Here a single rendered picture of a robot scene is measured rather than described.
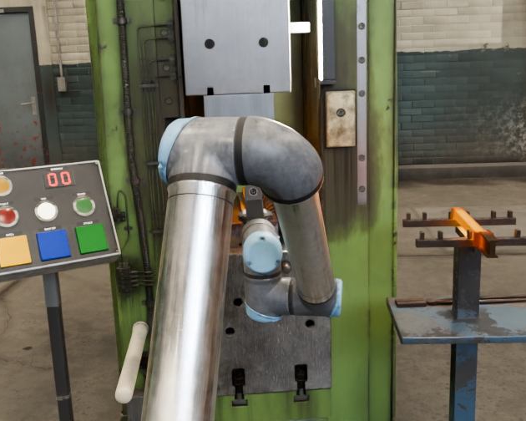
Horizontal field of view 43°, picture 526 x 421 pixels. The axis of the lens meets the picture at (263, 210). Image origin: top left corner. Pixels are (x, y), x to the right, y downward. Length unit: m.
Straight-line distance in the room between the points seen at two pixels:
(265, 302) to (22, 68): 7.12
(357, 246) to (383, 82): 0.53
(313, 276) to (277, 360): 0.68
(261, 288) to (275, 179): 0.53
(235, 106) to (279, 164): 0.85
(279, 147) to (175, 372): 0.39
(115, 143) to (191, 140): 1.00
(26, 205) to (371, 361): 1.23
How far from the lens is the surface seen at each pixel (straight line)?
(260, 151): 1.07
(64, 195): 1.87
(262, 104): 1.92
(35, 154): 8.53
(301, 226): 1.24
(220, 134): 1.09
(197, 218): 1.06
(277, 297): 1.57
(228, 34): 1.91
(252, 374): 2.07
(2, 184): 1.86
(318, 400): 2.14
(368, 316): 2.27
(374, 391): 2.40
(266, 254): 1.54
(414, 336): 1.80
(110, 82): 2.07
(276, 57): 1.92
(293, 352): 2.05
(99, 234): 1.84
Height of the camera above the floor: 1.46
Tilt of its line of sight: 13 degrees down
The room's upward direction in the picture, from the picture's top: 2 degrees counter-clockwise
